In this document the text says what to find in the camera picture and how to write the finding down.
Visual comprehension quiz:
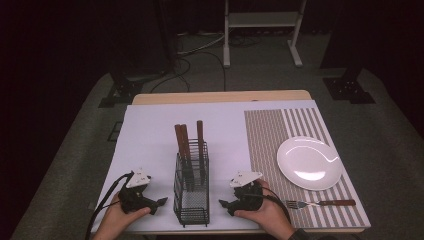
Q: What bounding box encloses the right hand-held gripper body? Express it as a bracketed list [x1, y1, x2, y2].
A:
[229, 170, 265, 213]

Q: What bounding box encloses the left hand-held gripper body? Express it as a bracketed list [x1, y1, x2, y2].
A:
[118, 168, 159, 215]

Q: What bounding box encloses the person's left hand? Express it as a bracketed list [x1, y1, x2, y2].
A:
[93, 194, 152, 240]

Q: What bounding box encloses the person's right hand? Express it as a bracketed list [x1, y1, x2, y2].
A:
[233, 179, 296, 240]

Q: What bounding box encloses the striped grey placemat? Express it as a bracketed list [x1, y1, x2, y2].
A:
[243, 106, 372, 230]

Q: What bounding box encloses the white round plate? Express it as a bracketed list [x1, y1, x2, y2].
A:
[276, 135, 345, 192]

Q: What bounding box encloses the wooden table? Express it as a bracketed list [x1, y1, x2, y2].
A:
[131, 89, 366, 235]

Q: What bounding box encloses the black floor stand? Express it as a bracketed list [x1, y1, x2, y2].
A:
[319, 0, 377, 105]
[97, 0, 179, 109]

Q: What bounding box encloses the white metal stand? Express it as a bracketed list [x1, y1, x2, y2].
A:
[222, 0, 308, 69]

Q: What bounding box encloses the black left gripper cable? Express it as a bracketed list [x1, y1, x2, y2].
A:
[84, 171, 135, 240]

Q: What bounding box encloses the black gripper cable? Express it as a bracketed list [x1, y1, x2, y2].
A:
[260, 185, 292, 224]
[84, 171, 135, 240]

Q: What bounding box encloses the black wire cutlery holder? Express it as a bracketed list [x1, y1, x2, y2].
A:
[172, 138, 211, 229]

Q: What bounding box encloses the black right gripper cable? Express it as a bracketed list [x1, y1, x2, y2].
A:
[260, 185, 292, 224]

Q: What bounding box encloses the wooden-handled cutlery piece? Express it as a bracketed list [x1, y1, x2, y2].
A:
[196, 119, 207, 186]
[174, 123, 191, 193]
[180, 123, 196, 193]

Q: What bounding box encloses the wooden-handled fork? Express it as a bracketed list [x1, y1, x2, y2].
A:
[284, 198, 357, 211]

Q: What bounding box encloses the black floor cable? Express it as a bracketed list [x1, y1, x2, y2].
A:
[149, 49, 228, 94]

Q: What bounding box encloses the white floor cable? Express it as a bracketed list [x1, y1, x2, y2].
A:
[176, 31, 226, 57]

